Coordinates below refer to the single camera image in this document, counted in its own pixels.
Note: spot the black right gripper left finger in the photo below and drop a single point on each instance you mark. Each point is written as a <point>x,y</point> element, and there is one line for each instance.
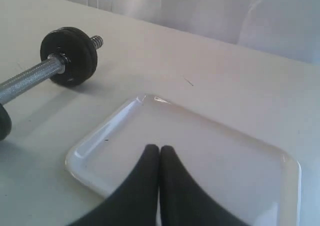
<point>135,201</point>

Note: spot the white backdrop curtain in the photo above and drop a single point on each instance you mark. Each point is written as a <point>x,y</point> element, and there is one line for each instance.
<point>288,28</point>

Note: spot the black left-end weight plate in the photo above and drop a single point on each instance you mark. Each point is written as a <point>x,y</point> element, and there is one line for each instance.
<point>5,123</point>

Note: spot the chrome threaded dumbbell bar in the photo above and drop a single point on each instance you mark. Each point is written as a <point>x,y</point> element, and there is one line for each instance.
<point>19,84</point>

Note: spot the white rectangular tray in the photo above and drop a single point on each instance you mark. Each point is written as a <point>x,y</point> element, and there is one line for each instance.
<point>257,182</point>

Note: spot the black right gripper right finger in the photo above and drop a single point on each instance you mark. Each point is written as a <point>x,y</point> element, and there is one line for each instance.
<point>182,201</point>

